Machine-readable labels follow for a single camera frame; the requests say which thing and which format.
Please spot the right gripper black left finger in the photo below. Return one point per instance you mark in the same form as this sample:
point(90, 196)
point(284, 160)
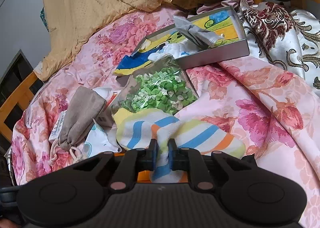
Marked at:
point(131, 164)

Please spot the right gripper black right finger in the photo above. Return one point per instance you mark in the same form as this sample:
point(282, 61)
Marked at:
point(193, 163)

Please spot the striped pastel sock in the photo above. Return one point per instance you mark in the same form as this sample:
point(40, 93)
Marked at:
point(135, 130)

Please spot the grey sock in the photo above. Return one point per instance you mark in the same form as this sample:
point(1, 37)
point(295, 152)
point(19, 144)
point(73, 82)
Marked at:
point(201, 37)

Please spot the white printed cloth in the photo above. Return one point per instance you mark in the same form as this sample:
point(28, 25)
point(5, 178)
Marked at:
point(97, 141)

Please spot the white small carton box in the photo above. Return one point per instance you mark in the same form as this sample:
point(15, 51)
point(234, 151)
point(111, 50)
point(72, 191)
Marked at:
point(104, 119)

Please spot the bag of green paper stars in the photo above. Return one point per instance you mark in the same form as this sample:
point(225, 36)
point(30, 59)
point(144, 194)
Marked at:
point(162, 85)

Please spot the pink floral quilt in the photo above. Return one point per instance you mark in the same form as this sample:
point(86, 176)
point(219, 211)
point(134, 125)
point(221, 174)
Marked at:
point(273, 111)

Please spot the colourful cartoon towel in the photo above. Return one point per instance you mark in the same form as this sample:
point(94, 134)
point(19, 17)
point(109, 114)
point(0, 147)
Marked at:
point(220, 25)

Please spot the white gold brocade cloth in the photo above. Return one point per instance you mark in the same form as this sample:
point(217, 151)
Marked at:
point(286, 39)

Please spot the grey drawstring pouch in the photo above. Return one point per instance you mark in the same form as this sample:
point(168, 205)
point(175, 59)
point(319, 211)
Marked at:
point(84, 107)

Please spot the wooden bed frame left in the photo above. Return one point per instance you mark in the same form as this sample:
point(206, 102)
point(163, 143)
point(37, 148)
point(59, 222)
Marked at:
point(22, 97)

